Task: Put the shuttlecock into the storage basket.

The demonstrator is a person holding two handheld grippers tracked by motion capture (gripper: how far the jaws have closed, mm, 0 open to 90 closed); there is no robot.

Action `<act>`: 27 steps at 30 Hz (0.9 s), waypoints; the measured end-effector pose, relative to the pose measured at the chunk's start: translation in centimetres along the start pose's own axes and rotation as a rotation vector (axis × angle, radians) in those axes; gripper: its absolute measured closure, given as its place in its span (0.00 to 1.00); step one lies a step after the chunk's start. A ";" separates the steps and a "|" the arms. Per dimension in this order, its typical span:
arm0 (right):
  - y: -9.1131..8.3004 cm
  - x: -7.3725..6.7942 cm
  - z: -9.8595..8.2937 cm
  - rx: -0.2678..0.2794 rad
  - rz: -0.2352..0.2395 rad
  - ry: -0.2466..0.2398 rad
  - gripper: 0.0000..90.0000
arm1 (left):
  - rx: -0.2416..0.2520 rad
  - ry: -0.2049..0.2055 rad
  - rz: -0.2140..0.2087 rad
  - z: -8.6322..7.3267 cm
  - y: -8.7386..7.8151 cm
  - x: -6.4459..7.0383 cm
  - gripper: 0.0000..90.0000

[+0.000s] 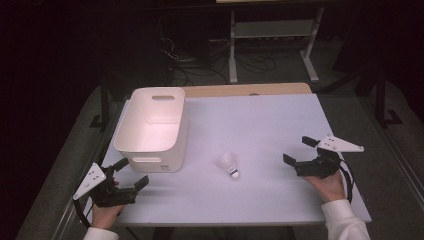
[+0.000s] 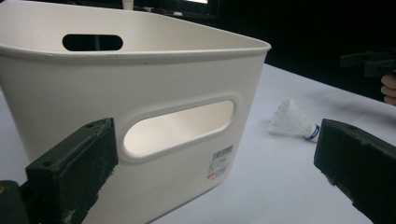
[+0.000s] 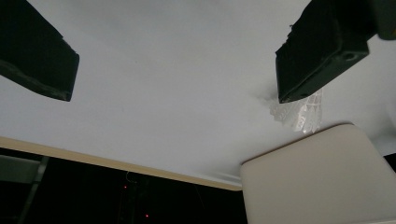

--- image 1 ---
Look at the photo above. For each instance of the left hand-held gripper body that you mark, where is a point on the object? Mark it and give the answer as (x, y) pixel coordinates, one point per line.
(110, 196)

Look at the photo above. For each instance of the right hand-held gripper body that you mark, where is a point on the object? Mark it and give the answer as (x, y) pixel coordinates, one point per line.
(316, 166)

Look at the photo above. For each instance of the white plastic storage bin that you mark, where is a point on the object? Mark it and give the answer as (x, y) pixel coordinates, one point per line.
(150, 133)

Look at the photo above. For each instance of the white shuttlecock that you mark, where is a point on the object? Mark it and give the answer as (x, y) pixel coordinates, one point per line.
(230, 164)

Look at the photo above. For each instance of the person's left hand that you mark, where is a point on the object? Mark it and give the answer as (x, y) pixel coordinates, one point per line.
(105, 216)

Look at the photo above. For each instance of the person's right hand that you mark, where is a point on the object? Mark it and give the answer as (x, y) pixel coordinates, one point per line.
(330, 188)

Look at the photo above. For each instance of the black metal stand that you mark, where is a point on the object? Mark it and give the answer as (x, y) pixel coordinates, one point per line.
(104, 100)

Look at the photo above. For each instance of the white metal stand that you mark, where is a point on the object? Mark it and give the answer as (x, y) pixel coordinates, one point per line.
(273, 30)

